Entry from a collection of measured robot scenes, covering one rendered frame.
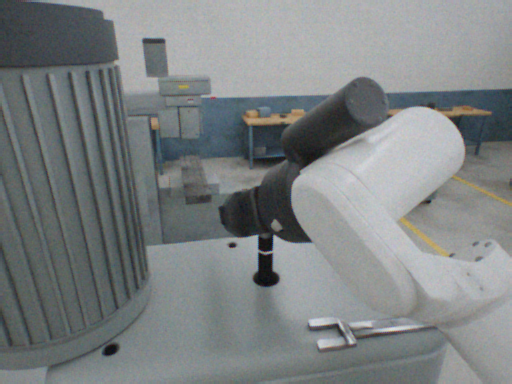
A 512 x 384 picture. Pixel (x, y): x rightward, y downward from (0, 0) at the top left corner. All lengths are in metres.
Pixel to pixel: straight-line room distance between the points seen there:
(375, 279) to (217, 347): 0.22
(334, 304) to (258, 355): 0.12
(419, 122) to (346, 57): 7.28
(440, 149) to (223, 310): 0.30
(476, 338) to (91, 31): 0.35
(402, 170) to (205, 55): 6.69
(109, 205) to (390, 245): 0.26
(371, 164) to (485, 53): 9.04
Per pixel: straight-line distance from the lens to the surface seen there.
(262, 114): 6.59
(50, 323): 0.40
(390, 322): 0.44
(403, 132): 0.27
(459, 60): 8.89
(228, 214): 0.40
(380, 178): 0.23
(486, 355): 0.27
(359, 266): 0.24
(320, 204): 0.23
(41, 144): 0.32
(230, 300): 0.45
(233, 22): 6.94
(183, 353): 0.40
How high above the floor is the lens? 2.18
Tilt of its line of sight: 23 degrees down
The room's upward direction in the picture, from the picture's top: straight up
